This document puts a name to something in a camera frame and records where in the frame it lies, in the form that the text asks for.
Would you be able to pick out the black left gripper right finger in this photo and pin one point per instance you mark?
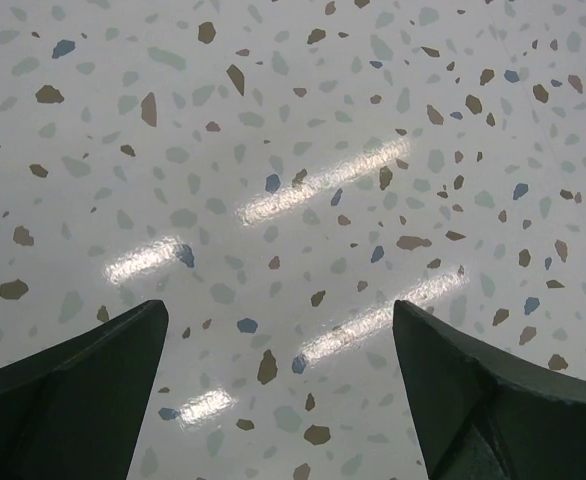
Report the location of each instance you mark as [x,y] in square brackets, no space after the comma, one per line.
[482,413]

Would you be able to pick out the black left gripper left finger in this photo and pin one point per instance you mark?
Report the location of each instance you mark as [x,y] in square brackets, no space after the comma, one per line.
[75,410]

